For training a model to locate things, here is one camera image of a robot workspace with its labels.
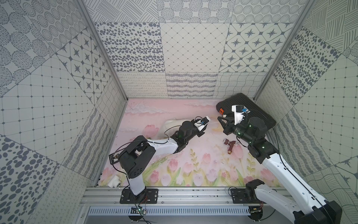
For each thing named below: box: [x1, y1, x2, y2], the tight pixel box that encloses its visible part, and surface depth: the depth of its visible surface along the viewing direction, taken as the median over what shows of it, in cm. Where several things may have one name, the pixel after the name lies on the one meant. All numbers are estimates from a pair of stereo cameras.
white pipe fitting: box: [107, 175, 122, 189], surface depth 77 cm
